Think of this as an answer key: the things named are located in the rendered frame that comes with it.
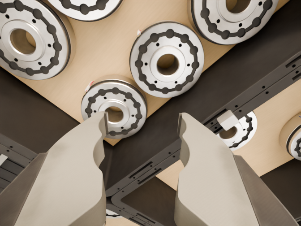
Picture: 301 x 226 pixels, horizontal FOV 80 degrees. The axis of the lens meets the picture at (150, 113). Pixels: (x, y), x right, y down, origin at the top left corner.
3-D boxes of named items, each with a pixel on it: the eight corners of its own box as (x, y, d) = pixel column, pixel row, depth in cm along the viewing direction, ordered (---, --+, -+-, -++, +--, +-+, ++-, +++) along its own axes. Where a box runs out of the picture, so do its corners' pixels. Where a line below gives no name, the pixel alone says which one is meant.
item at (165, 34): (171, 2, 21) (172, 2, 21) (217, 64, 25) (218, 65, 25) (114, 62, 25) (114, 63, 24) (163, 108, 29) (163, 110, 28)
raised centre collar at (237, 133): (230, 113, 29) (231, 115, 29) (247, 128, 31) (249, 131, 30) (206, 132, 31) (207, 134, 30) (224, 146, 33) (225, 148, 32)
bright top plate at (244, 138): (231, 91, 28) (233, 93, 27) (267, 125, 31) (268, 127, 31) (184, 132, 31) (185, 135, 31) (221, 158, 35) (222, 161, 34)
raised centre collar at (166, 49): (169, 36, 23) (170, 37, 22) (192, 64, 25) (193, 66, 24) (141, 63, 24) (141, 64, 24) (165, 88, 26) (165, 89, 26)
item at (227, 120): (229, 109, 21) (234, 114, 20) (235, 116, 21) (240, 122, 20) (216, 118, 21) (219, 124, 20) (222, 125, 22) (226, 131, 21)
